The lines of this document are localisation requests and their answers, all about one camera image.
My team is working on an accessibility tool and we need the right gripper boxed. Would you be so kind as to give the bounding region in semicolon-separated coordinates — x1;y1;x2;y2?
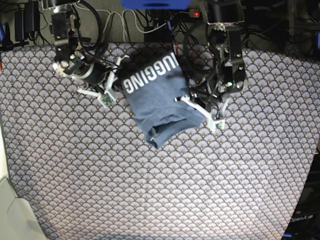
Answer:
53;54;108;86

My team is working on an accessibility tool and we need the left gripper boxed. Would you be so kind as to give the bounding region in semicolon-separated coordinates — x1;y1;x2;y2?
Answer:
189;79;238;113

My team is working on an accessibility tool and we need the blue T-shirt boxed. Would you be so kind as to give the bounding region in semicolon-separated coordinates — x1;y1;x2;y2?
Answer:
121;51;205;149

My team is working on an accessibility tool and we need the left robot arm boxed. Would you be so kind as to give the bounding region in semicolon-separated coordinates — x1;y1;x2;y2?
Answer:
183;0;246;117

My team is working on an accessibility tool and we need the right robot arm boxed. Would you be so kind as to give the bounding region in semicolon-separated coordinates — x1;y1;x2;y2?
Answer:
41;0;116;93

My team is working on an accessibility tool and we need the red table clamp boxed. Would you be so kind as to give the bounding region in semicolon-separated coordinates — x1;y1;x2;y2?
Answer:
171;43;179;56

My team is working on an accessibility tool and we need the black power adapter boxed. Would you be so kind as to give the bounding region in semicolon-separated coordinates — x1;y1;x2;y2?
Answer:
14;0;40;42

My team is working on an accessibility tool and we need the black box under table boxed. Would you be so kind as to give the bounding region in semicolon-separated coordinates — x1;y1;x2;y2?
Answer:
144;25;172;43

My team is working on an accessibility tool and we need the blue box overhead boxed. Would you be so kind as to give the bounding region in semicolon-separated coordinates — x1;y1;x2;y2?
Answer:
121;0;191;10

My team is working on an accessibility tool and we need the fan-patterned table cloth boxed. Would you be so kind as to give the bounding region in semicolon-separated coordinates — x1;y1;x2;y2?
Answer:
0;46;320;240

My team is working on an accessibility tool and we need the cream plastic furniture corner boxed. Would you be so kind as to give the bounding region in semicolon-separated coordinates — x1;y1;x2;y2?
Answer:
0;134;46;240

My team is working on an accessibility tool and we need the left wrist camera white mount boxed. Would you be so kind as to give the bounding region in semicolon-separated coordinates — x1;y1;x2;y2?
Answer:
174;95;230;132

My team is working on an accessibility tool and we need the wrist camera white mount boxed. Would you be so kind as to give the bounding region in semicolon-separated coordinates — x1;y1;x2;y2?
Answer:
77;55;129;108
174;95;230;132

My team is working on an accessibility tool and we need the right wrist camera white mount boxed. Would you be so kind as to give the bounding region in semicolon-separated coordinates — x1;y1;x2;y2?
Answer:
77;55;129;108

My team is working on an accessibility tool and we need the white cable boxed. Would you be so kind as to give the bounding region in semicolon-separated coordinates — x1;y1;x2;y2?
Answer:
122;9;168;41

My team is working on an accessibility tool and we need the black power strip red switch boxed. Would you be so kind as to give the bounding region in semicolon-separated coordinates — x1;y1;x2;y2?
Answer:
188;9;207;19

